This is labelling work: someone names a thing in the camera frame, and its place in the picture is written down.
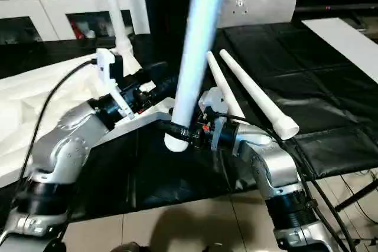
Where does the white plastic table leg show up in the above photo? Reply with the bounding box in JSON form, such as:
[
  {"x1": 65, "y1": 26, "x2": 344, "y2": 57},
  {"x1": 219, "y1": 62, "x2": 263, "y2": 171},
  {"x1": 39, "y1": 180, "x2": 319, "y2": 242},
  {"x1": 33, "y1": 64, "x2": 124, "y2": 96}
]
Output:
[
  {"x1": 171, "y1": 0, "x2": 233, "y2": 126},
  {"x1": 219, "y1": 50, "x2": 299, "y2": 140},
  {"x1": 206, "y1": 51, "x2": 246, "y2": 120},
  {"x1": 99, "y1": 0, "x2": 142, "y2": 75}
]

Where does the white plastic table top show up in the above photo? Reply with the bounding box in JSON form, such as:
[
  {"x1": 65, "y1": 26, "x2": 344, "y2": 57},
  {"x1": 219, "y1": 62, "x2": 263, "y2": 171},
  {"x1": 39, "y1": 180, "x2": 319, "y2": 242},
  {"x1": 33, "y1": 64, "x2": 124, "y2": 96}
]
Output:
[{"x1": 0, "y1": 48, "x2": 190, "y2": 189}]

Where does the dark right robot foot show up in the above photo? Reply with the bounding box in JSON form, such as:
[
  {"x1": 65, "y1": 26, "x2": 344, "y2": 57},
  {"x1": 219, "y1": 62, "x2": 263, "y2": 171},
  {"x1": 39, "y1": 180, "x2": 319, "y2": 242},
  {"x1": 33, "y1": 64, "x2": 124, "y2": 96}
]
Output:
[{"x1": 203, "y1": 243, "x2": 226, "y2": 252}]

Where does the dark robot foot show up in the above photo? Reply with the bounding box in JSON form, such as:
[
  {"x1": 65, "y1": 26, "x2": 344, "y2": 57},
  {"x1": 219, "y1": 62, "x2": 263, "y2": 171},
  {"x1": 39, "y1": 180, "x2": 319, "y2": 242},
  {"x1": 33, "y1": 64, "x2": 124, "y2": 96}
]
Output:
[
  {"x1": 203, "y1": 243, "x2": 226, "y2": 252},
  {"x1": 113, "y1": 241, "x2": 149, "y2": 252}
]

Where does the white glass-door cabinet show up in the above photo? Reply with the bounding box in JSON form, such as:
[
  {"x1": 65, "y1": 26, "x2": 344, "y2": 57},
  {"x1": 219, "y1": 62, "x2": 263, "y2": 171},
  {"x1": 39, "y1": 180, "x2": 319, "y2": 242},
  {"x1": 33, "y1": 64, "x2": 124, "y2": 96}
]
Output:
[{"x1": 0, "y1": 0, "x2": 151, "y2": 43}]

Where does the black work mat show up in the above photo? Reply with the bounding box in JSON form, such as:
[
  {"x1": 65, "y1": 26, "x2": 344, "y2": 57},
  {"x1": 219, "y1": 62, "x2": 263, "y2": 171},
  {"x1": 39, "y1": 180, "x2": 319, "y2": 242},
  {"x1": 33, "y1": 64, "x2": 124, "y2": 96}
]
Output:
[{"x1": 0, "y1": 21, "x2": 378, "y2": 222}]

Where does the dark left robot foot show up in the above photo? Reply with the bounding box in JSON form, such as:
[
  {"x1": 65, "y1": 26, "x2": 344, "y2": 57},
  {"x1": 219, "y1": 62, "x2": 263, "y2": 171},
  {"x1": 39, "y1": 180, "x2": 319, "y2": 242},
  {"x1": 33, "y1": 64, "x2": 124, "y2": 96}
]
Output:
[{"x1": 113, "y1": 241, "x2": 149, "y2": 252}]

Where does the black tripod leg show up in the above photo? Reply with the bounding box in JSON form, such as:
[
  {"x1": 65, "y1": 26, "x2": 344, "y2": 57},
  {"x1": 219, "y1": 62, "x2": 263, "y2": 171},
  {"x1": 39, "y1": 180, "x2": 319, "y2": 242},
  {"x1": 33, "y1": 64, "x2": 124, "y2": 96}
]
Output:
[{"x1": 334, "y1": 180, "x2": 378, "y2": 213}]

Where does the black bar with red mark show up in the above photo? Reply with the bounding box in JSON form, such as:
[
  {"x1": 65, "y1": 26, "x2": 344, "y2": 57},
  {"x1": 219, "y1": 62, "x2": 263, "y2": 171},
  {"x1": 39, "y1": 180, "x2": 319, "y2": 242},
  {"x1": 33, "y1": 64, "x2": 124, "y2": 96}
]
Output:
[{"x1": 295, "y1": 3, "x2": 378, "y2": 12}]

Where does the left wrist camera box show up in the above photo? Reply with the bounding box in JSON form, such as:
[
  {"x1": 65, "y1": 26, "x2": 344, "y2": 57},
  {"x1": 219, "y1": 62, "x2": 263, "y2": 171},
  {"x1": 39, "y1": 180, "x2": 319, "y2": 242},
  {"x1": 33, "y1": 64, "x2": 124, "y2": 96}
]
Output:
[{"x1": 96, "y1": 48, "x2": 134, "y2": 119}]

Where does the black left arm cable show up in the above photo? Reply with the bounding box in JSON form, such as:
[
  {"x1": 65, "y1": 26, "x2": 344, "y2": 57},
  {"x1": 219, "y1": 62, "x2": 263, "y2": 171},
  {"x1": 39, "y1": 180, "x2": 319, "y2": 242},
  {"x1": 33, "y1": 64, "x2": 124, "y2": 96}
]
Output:
[{"x1": 11, "y1": 58, "x2": 100, "y2": 205}]

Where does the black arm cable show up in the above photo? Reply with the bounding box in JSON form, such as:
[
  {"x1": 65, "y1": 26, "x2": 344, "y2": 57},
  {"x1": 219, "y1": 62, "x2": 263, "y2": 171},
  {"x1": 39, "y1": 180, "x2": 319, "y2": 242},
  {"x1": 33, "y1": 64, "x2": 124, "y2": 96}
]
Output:
[
  {"x1": 206, "y1": 112, "x2": 357, "y2": 252},
  {"x1": 11, "y1": 58, "x2": 100, "y2": 205}
]

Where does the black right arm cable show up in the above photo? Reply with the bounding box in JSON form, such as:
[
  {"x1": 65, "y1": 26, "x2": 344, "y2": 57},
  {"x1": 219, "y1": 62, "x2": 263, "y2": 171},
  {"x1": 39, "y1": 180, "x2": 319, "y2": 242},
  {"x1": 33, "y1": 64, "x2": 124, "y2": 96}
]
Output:
[{"x1": 206, "y1": 112, "x2": 357, "y2": 252}]

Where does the thin black floor cable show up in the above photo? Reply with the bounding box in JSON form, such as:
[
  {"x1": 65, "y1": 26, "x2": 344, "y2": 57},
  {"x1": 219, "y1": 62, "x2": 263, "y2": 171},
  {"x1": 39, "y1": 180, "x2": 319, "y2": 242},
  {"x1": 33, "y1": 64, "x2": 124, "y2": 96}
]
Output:
[{"x1": 338, "y1": 171, "x2": 378, "y2": 224}]

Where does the chrome tube frame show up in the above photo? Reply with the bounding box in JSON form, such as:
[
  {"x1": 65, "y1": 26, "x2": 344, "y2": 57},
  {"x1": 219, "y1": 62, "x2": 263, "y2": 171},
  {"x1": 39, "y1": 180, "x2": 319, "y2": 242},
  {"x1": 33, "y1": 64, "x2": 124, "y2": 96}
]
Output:
[{"x1": 350, "y1": 237, "x2": 378, "y2": 246}]

